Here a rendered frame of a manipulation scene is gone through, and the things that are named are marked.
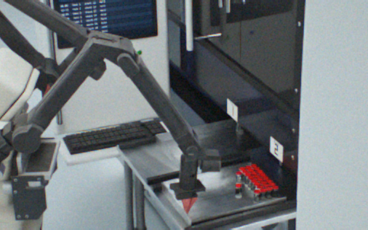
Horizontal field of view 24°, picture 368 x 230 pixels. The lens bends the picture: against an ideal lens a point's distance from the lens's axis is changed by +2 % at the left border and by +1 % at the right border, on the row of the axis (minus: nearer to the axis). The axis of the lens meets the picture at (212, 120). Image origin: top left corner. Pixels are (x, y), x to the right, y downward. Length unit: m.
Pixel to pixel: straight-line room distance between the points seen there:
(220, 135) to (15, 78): 0.93
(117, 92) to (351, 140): 2.70
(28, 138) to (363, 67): 1.83
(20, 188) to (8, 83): 0.34
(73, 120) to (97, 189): 1.25
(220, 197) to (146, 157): 0.39
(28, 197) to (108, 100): 0.83
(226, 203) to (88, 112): 0.89
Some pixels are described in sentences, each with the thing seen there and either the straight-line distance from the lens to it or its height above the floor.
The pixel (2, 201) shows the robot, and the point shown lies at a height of 0.92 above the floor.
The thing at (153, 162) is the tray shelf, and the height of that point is 0.88.
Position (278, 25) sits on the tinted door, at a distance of 2.77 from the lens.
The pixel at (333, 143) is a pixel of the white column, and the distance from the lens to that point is 0.89.
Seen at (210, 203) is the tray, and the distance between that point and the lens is 2.87.
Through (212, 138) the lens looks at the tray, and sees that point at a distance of 3.28.
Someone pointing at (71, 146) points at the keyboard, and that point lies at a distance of 3.39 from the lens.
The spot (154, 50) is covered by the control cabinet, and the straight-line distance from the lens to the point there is 3.50.
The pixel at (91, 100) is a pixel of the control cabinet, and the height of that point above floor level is 0.93.
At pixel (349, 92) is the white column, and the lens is 0.85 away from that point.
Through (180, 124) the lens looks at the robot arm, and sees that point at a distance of 2.58.
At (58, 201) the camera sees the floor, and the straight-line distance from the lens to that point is 4.65.
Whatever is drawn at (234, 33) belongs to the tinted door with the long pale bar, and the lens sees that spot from 3.08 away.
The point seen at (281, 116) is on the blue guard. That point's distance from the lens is 2.83.
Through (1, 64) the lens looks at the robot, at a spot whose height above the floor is 1.38.
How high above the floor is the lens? 2.40
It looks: 26 degrees down
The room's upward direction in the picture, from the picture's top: straight up
